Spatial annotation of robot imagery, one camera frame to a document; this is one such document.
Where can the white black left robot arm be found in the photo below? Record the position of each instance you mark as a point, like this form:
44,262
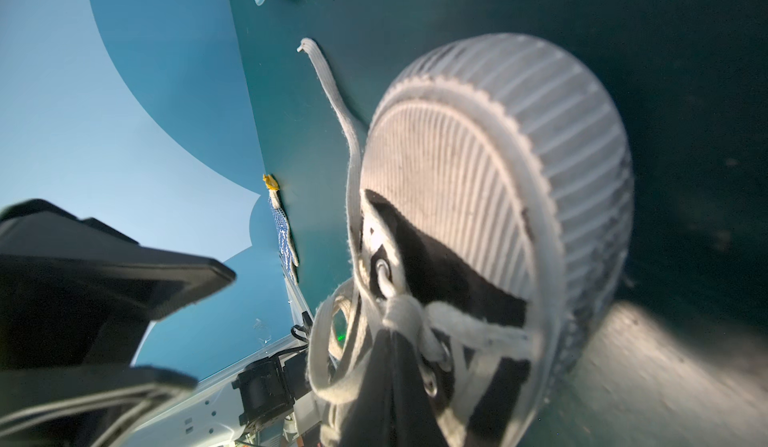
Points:
230,407

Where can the blue dotted work glove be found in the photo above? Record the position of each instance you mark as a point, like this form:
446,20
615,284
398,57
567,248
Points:
287,251

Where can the black white canvas sneaker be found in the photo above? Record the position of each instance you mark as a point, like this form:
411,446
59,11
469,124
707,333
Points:
489,214

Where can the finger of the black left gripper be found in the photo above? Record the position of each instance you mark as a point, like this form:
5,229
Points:
91,405
78,292

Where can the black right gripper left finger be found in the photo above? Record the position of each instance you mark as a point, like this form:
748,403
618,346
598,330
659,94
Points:
369,423

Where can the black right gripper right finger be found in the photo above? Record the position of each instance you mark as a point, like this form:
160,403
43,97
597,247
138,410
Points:
413,420

